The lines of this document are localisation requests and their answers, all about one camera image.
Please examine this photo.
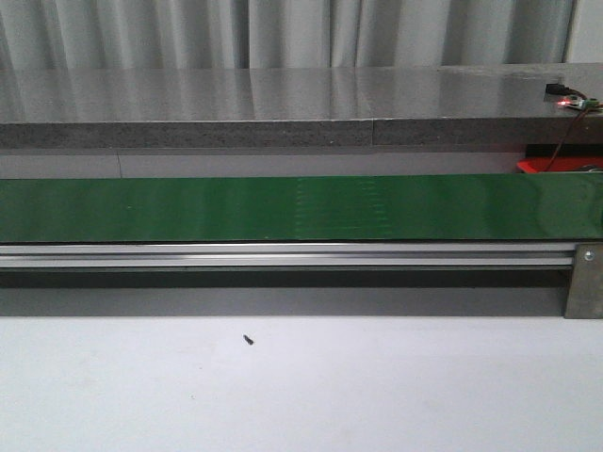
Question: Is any green conveyor belt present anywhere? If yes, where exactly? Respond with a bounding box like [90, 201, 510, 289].
[1, 173, 602, 244]

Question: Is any black usb plug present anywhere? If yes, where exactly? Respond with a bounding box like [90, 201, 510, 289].
[545, 83, 569, 99]

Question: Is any grey stone shelf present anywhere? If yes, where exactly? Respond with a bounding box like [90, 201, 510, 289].
[1, 63, 602, 149]

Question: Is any red plastic tray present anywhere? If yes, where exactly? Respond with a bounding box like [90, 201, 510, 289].
[516, 156, 602, 173]

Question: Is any steel conveyor bracket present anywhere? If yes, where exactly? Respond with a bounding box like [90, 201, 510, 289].
[564, 242, 603, 319]

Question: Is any thin orange wire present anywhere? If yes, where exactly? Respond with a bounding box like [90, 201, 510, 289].
[544, 106, 590, 173]

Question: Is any small green circuit board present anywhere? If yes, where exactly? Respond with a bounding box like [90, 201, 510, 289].
[557, 95, 602, 111]

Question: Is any aluminium conveyor rail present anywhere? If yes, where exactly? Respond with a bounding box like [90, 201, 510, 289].
[1, 242, 578, 269]

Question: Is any grey curtain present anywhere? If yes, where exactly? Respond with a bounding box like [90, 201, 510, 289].
[1, 1, 575, 70]

